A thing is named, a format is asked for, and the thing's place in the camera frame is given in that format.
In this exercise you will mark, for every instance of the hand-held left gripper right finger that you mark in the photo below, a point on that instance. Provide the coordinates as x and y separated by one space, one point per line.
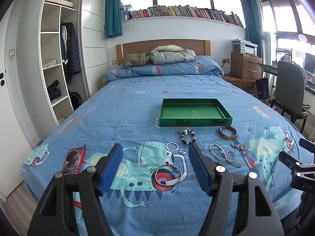
198 169

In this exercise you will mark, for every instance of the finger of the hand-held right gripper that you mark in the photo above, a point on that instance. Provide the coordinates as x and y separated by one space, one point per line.
307 143
289 161

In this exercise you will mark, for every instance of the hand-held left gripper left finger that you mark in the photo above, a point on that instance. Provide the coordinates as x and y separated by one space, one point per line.
112 169

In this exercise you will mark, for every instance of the thick silver bangle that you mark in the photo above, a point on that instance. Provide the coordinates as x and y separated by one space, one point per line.
160 180

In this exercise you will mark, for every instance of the dark brown bangle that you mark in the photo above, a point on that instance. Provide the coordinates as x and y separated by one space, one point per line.
222 134

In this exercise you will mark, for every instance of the green metal tray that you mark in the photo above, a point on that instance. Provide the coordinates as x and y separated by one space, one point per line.
194 113

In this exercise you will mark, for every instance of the red smartphone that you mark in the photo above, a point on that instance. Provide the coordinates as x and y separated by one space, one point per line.
73 159

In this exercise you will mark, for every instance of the grey chair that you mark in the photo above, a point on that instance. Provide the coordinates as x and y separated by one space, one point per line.
290 86

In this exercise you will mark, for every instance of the blue printed bedsheet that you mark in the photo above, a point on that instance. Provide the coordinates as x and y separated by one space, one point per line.
123 108

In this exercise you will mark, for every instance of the dark tote bag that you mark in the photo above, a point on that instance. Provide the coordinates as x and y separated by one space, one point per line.
262 88

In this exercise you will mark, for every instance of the black bag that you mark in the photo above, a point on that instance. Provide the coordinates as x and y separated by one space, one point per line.
74 100

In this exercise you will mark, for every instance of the computer monitor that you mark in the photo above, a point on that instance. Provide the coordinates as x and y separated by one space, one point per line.
310 62

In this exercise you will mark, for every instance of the low wooden nightstand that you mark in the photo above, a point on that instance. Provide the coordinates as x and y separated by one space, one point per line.
242 84

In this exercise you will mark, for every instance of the black cloth bundle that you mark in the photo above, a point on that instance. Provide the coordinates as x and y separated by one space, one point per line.
54 91

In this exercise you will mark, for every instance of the wooden drawer cabinet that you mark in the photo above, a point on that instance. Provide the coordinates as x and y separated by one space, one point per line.
246 65

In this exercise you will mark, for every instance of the folded blue printed duvet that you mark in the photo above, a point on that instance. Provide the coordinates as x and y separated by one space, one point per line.
172 68

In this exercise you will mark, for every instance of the round white lamp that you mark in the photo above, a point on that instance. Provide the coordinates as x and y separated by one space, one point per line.
302 38

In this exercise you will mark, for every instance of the olive fleece jacket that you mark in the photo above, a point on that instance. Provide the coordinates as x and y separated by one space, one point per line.
135 60

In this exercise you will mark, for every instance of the white room door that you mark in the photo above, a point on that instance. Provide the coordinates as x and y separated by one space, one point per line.
12 118

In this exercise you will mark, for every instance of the white printer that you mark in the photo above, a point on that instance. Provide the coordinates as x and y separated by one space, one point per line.
244 46

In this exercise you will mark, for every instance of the grey down jacket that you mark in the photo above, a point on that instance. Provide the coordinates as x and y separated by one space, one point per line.
172 55

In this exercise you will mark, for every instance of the folded white clothes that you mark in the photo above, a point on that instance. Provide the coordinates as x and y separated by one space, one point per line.
50 63

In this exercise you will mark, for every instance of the hanging dark clothes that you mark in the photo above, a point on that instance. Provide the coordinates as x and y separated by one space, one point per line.
71 51

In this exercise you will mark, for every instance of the wooden headboard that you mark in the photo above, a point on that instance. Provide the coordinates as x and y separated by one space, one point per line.
137 46

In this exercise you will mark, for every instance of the white wardrobe sliding door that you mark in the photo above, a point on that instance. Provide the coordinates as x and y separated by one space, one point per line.
94 41

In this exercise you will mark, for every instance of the long teal curtain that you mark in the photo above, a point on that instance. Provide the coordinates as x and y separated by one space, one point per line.
252 24

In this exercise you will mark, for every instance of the white open wardrobe shelf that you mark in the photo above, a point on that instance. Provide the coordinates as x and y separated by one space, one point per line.
50 46

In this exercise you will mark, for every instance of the short teal curtain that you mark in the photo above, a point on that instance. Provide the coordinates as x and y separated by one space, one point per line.
113 14

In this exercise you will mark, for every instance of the row of books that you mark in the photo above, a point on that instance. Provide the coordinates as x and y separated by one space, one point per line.
184 11

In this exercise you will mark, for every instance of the wall socket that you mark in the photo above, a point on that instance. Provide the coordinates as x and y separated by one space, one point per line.
225 60

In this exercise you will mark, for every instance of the wall light switch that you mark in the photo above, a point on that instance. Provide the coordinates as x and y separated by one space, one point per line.
11 52

